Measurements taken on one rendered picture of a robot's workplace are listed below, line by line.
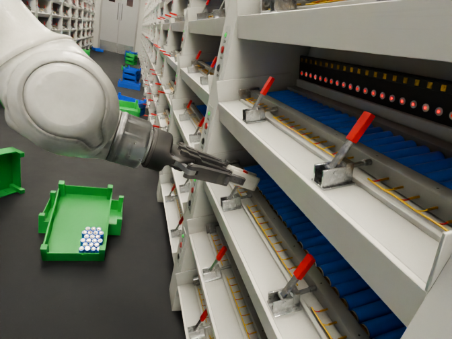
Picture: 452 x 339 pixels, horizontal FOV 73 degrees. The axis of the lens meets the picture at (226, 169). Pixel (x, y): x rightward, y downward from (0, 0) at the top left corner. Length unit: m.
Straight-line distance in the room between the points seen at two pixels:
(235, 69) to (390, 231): 0.55
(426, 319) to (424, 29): 0.22
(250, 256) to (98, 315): 0.64
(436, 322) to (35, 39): 0.42
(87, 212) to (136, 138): 0.86
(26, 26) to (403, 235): 0.43
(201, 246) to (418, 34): 0.70
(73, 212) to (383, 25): 1.23
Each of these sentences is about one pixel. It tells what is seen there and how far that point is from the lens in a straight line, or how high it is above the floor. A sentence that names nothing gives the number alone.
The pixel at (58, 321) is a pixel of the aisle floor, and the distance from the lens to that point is 1.07.
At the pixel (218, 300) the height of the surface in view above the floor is 0.31.
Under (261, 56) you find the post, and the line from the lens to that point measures 0.77.
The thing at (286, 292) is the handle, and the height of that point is 0.53.
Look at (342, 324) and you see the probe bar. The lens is 0.44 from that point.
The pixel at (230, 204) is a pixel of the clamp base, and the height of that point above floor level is 0.51.
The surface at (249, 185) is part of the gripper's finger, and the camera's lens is 0.63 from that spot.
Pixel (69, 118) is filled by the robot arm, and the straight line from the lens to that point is 0.33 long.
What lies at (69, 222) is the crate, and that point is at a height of 0.07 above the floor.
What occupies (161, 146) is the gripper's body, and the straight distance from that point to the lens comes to 0.54.
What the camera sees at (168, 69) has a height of 0.60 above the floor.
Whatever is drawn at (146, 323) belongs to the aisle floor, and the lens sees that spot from 1.06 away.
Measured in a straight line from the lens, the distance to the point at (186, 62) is 1.44.
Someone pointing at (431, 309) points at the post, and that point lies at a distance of 0.27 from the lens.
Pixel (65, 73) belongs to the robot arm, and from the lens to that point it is 0.33.
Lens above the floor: 0.80
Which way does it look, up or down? 21 degrees down
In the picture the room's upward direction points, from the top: 14 degrees clockwise
